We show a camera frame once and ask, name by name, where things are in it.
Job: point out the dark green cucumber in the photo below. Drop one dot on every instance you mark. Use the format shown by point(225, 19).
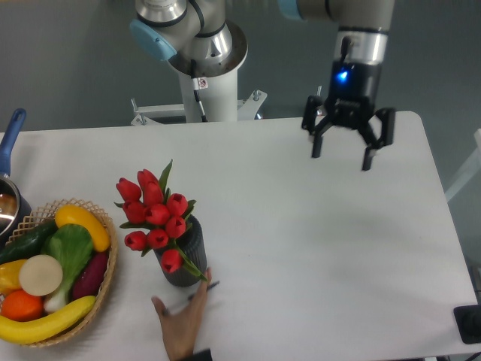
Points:
point(28, 244)

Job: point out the yellow squash upper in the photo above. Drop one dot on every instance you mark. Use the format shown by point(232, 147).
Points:
point(73, 214)

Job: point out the white furniture piece right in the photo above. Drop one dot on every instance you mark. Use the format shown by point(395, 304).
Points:
point(469, 168)

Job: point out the yellow banana lower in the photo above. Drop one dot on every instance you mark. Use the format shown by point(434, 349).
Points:
point(34, 331)

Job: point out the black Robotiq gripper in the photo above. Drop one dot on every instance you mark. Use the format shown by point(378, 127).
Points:
point(350, 103)

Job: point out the bare human hand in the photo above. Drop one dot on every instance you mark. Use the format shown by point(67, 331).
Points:
point(179, 331)

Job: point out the orange fruit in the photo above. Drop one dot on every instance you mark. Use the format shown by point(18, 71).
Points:
point(23, 307)

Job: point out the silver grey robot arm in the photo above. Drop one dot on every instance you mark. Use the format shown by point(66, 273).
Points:
point(163, 28)

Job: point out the woven wicker basket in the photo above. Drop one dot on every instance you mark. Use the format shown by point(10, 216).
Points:
point(46, 213)

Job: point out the black device at edge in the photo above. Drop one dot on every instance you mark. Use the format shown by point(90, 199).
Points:
point(468, 322)

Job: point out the dark grey ribbed vase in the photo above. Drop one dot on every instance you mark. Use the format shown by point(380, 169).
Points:
point(184, 261)

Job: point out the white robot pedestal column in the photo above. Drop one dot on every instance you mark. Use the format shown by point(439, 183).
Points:
point(207, 71)

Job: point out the purple sweet potato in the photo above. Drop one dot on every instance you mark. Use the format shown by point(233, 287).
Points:
point(90, 279)

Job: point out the yellow bell pepper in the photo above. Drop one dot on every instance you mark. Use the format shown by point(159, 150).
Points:
point(9, 276)

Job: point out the blue handled steel saucepan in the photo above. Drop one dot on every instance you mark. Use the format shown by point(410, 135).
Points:
point(13, 206)

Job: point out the cream round radish slice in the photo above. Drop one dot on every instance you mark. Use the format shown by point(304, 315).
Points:
point(40, 275)

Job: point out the green bok choy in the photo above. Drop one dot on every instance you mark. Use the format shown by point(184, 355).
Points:
point(71, 245)

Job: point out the dark sleeve forearm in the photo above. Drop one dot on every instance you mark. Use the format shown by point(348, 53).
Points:
point(203, 355)

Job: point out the red tulip bouquet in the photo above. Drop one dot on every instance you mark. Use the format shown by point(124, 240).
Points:
point(155, 216)

